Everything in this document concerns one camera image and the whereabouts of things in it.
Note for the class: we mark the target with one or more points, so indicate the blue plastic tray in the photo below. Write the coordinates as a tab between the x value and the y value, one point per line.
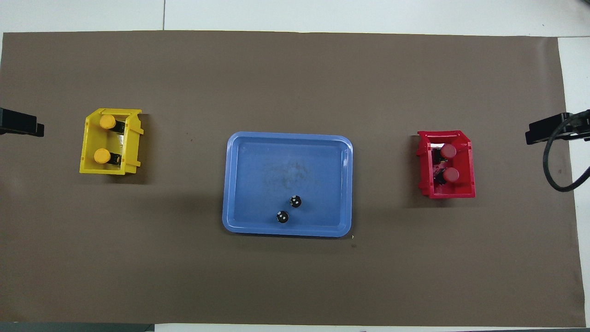
322	161

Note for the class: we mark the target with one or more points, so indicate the brown table mat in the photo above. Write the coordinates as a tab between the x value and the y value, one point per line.
295	69

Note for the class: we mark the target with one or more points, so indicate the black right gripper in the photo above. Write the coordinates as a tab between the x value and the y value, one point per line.
553	128

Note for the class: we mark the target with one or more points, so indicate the small black round cap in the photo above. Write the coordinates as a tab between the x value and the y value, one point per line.
295	201
282	216

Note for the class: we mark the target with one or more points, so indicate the red plastic bin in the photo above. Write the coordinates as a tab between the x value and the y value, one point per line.
466	166

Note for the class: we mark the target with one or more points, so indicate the red push button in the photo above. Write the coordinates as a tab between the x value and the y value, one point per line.
448	151
451	174

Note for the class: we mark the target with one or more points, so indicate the yellow plastic bin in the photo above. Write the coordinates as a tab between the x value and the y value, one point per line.
88	138

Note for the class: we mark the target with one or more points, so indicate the yellow push button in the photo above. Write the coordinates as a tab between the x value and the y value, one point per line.
107	121
102	156

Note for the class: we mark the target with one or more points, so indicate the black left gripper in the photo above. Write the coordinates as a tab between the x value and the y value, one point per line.
18	122

